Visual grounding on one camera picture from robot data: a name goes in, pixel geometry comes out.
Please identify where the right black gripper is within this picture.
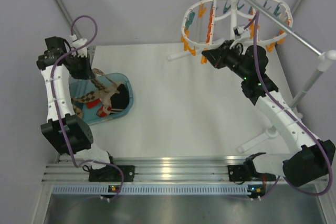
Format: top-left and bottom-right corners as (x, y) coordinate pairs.
(204, 40), (250, 80)

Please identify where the orange clothes peg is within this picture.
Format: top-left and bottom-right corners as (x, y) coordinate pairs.
(183, 41), (196, 56)
(201, 55), (207, 64)

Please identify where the teal plastic basket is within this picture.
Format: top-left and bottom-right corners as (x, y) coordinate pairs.
(69, 73), (134, 125)

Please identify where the white round clip hanger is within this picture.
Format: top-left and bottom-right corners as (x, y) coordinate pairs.
(180, 0), (293, 57)

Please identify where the brown checkered sock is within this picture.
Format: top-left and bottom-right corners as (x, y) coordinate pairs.
(71, 90), (101, 119)
(90, 68), (119, 93)

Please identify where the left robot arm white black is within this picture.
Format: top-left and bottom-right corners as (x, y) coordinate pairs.
(36, 35), (119, 180)

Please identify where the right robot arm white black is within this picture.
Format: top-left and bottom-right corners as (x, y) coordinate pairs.
(202, 40), (335, 187)

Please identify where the beige sock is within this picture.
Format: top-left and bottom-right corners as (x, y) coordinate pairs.
(101, 82), (122, 106)

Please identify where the red white sock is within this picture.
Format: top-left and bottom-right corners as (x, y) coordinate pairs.
(86, 99), (111, 118)

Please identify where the black striped sock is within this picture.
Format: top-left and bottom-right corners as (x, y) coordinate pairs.
(109, 86), (130, 114)

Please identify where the white rack base foot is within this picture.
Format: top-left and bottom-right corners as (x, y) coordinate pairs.
(237, 126), (278, 153)

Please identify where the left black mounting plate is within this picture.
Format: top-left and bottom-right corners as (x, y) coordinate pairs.
(86, 165), (135, 182)

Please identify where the black mounting plate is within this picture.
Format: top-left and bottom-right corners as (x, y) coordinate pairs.
(86, 165), (135, 182)
(227, 165), (251, 185)

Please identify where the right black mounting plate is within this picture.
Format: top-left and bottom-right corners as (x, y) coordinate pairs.
(227, 165), (251, 185)

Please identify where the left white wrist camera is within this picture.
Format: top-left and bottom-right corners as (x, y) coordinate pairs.
(70, 35), (88, 58)

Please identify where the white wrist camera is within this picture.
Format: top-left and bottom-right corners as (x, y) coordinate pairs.
(70, 35), (88, 58)
(232, 26), (250, 47)

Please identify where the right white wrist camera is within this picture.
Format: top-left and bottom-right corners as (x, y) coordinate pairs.
(232, 26), (250, 47)

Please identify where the aluminium rail frame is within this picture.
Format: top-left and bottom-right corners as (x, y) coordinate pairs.
(41, 47), (305, 184)

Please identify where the silver hanging rail rod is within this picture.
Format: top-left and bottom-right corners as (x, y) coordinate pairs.
(208, 0), (336, 62)

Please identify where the perforated grey cable duct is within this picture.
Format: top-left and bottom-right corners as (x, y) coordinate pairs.
(52, 184), (265, 195)

